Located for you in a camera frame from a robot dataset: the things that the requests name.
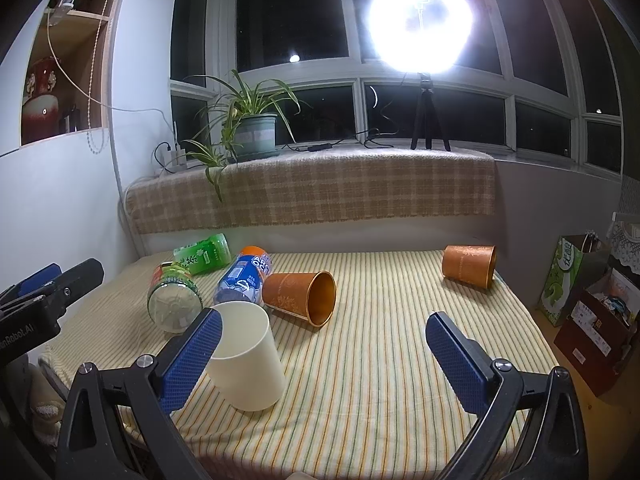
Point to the black tripod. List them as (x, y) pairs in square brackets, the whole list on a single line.
[(426, 110)]

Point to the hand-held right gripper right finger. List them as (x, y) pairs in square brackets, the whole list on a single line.
[(456, 362)]

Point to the white window frame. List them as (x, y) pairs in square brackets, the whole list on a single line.
[(357, 72)]

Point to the white clip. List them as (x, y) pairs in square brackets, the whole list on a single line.
[(65, 2)]

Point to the clear bottle blue label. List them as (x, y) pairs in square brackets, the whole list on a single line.
[(241, 275)]

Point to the wooden wall shelf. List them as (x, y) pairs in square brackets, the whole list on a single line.
[(82, 35)]

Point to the white cup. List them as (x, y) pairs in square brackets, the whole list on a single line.
[(250, 367)]

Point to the plaid blanket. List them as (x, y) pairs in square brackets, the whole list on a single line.
[(350, 187)]

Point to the white power adapter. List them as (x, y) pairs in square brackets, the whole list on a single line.
[(176, 154)]

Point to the orange patterned cup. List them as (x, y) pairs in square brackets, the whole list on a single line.
[(467, 266), (292, 296)]

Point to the brown cardboard box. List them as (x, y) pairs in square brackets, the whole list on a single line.
[(595, 340)]

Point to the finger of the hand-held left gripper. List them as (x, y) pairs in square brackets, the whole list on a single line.
[(39, 277), (77, 280)]

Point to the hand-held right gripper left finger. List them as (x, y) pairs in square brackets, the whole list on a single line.
[(192, 357)]

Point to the beige fuzzy slipper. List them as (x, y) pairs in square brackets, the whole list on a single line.
[(46, 405)]

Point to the potted spider plant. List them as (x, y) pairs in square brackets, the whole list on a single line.
[(255, 132)]

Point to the green printed carton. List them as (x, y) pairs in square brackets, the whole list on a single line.
[(565, 275)]

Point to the white lace cloth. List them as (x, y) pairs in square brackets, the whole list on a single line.
[(627, 242)]

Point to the clear bottle green orange label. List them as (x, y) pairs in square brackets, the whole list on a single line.
[(172, 300)]

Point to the green drink bottle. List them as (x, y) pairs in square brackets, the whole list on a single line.
[(205, 254)]

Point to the red ceramic vase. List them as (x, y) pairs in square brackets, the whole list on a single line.
[(42, 100)]

